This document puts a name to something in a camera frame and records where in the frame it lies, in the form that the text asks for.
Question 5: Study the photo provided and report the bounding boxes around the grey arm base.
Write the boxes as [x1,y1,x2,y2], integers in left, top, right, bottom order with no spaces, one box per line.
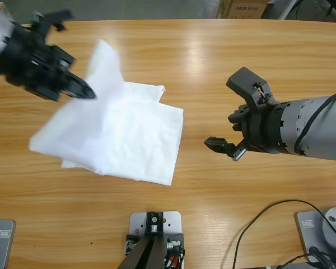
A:
[0,218,17,269]
[293,206,336,264]

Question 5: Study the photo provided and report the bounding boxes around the white mounting block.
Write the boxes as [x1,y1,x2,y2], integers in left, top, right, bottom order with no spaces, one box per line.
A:
[128,211,184,253]

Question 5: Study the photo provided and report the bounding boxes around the black corner bracket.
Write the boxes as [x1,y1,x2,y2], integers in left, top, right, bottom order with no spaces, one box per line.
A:
[124,234,142,256]
[164,231,185,269]

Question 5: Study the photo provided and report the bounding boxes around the cardboard box blue print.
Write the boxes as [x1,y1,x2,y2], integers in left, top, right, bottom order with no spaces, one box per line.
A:
[216,0,269,20]

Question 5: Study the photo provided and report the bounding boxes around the orange and black wires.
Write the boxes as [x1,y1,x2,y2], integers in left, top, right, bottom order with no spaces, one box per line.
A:
[164,251,187,269]

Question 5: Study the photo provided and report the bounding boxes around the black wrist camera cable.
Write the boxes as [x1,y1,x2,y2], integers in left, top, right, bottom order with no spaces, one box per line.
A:
[293,90,336,154]

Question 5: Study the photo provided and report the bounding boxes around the long thin black cable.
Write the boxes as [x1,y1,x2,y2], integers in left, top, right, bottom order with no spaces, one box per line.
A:
[231,199,336,269]

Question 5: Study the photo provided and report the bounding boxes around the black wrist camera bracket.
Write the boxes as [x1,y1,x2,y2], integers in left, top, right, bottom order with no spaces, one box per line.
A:
[226,67,276,113]
[31,10,74,39]

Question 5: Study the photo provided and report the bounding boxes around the black plug cable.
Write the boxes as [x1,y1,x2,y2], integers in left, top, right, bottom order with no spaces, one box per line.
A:
[276,246,336,269]

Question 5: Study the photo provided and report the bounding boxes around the dark camera post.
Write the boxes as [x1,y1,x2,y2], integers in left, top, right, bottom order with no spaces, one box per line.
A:
[119,211,169,269]

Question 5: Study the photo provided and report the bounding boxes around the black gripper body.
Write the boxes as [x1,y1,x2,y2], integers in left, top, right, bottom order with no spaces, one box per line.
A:
[227,101,288,163]
[0,24,77,102]

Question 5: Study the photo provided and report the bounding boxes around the white t-shirt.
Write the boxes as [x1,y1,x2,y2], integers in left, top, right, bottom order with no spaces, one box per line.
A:
[29,39,185,187]

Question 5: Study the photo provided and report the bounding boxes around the white metal frame leg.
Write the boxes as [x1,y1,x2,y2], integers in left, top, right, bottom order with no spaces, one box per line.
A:
[277,0,297,20]

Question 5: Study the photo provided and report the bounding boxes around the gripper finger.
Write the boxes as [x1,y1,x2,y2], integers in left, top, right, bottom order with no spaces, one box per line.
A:
[60,69,98,101]
[203,136,236,158]

